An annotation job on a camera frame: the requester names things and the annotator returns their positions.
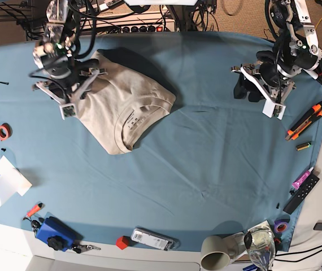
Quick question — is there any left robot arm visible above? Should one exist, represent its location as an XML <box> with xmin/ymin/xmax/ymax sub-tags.
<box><xmin>231</xmin><ymin>1</ymin><xmax>322</xmax><ymax>119</ymax></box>

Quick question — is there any orange black utility knife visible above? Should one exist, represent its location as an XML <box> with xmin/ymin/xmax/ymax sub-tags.
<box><xmin>285</xmin><ymin>101</ymin><xmax>322</xmax><ymax>141</ymax></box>

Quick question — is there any black remote control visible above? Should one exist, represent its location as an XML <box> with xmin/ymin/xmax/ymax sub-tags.
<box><xmin>283</xmin><ymin>173</ymin><xmax>320</xmax><ymax>215</ymax></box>

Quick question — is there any white paper card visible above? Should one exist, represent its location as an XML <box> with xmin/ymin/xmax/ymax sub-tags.
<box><xmin>0</xmin><ymin>156</ymin><xmax>32</xmax><ymax>196</ymax></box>

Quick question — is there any blue table cloth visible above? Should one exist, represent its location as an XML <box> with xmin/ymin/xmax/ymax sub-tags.
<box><xmin>0</xmin><ymin>32</ymin><xmax>322</xmax><ymax>251</ymax></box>

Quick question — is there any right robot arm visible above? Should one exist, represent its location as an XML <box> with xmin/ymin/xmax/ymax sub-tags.
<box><xmin>29</xmin><ymin>1</ymin><xmax>106</xmax><ymax>119</ymax></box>

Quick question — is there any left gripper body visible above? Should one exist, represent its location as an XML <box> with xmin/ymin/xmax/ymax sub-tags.
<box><xmin>230</xmin><ymin>63</ymin><xmax>295</xmax><ymax>119</ymax></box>

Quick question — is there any red tape roll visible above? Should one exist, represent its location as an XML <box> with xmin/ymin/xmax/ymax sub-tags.
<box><xmin>0</xmin><ymin>123</ymin><xmax>12</xmax><ymax>141</ymax></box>

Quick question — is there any orange marker pen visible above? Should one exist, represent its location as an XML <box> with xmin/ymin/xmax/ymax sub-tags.
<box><xmin>23</xmin><ymin>203</ymin><xmax>43</xmax><ymax>220</ymax></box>

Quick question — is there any blue box with knob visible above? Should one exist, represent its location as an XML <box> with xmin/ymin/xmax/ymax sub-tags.
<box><xmin>36</xmin><ymin>216</ymin><xmax>78</xmax><ymax>252</ymax></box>

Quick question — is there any clear plastic packaged item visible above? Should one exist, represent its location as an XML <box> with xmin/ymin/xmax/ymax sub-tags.
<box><xmin>130</xmin><ymin>228</ymin><xmax>180</xmax><ymax>251</ymax></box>

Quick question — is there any clear wine glass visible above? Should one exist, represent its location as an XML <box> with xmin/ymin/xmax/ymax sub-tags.
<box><xmin>243</xmin><ymin>222</ymin><xmax>276</xmax><ymax>271</ymax></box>

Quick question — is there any purple tape roll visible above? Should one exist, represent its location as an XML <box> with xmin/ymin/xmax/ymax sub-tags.
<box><xmin>274</xmin><ymin>218</ymin><xmax>289</xmax><ymax>233</ymax></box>

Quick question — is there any beige ceramic mug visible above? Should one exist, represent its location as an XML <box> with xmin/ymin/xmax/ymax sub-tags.
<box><xmin>201</xmin><ymin>235</ymin><xmax>239</xmax><ymax>271</ymax></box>

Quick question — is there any black power strip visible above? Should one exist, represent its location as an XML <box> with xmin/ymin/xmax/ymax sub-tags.
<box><xmin>121</xmin><ymin>25</ymin><xmax>164</xmax><ymax>33</ymax></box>

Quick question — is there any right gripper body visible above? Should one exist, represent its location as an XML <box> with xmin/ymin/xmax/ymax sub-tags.
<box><xmin>32</xmin><ymin>68</ymin><xmax>107</xmax><ymax>120</ymax></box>

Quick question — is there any purple glue tube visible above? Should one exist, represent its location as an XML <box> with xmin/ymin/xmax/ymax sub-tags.
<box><xmin>292</xmin><ymin>167</ymin><xmax>314</xmax><ymax>190</ymax></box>

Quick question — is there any red cube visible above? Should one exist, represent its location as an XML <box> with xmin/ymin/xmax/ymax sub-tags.
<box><xmin>116</xmin><ymin>236</ymin><xmax>129</xmax><ymax>250</ymax></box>

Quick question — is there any small battery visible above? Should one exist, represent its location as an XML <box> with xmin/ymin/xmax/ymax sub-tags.
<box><xmin>296</xmin><ymin>142</ymin><xmax>312</xmax><ymax>151</ymax></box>

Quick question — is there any beige T-shirt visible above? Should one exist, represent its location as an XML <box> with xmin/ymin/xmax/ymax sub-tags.
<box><xmin>76</xmin><ymin>50</ymin><xmax>176</xmax><ymax>155</ymax></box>

